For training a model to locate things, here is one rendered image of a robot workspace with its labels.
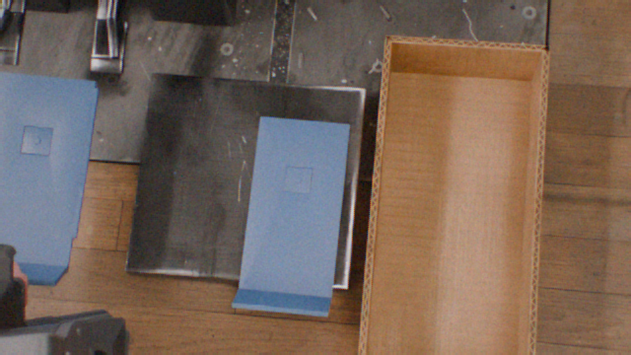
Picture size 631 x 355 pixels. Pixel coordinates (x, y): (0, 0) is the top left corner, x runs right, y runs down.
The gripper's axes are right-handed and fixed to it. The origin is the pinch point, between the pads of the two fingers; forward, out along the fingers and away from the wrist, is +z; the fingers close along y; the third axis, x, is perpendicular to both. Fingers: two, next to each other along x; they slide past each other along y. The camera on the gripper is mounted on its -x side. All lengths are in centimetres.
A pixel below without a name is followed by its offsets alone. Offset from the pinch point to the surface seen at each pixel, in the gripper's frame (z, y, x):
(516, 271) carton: 9.9, -0.3, -35.8
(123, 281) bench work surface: 9.6, -3.9, -6.0
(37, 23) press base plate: 20.4, 13.5, 3.7
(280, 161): 12.3, 6.1, -17.3
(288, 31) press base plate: 20.3, 14.8, -16.6
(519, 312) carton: 8.3, -2.8, -36.1
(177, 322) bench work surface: 8.0, -6.2, -10.6
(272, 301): 5.1, -2.5, -17.9
